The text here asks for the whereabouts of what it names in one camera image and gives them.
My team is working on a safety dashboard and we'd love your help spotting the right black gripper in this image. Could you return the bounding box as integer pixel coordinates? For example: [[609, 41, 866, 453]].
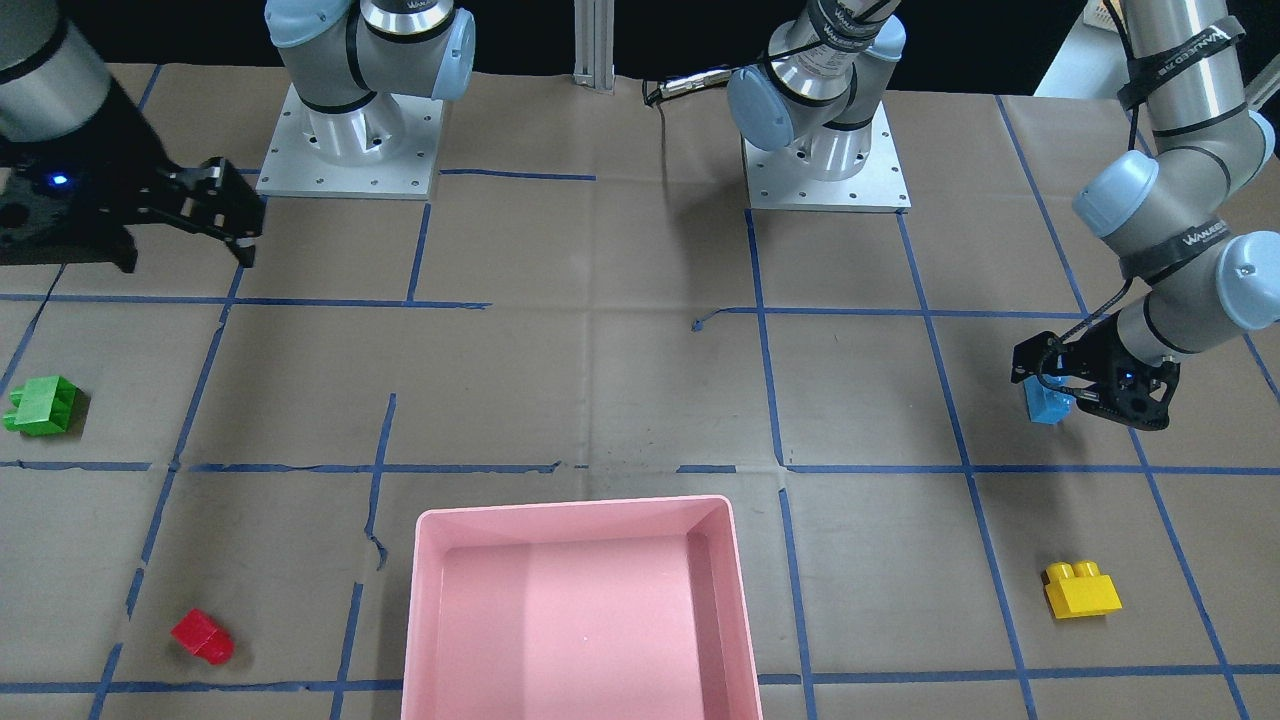
[[1, 81, 266, 273]]

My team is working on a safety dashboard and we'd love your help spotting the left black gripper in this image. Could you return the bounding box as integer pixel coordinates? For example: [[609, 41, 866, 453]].
[[1011, 322, 1181, 432]]

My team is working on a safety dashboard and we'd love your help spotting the blue toy block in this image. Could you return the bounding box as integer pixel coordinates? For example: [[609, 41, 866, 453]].
[[1021, 379, 1075, 425]]

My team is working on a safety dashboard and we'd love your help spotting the green toy block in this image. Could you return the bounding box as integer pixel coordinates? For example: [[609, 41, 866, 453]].
[[3, 375, 81, 437]]

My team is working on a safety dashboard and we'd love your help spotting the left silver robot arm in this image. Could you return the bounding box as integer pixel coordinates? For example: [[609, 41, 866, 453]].
[[727, 1, 1277, 430]]

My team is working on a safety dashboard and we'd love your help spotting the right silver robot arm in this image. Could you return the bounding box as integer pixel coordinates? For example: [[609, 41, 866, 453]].
[[1, 1, 477, 273]]

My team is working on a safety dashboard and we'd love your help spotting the pink plastic box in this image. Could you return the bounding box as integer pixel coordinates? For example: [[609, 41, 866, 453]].
[[399, 495, 763, 719]]

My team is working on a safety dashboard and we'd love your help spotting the yellow toy block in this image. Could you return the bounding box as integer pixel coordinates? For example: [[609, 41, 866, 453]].
[[1044, 560, 1123, 620]]

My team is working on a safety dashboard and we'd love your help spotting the red toy block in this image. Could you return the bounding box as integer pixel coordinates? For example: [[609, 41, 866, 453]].
[[169, 609, 236, 666]]

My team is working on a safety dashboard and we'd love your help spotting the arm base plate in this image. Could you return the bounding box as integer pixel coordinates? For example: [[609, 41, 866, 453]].
[[256, 88, 445, 201], [742, 102, 913, 213]]

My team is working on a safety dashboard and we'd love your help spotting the aluminium frame post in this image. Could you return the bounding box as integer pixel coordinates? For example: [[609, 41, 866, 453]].
[[572, 0, 616, 94]]

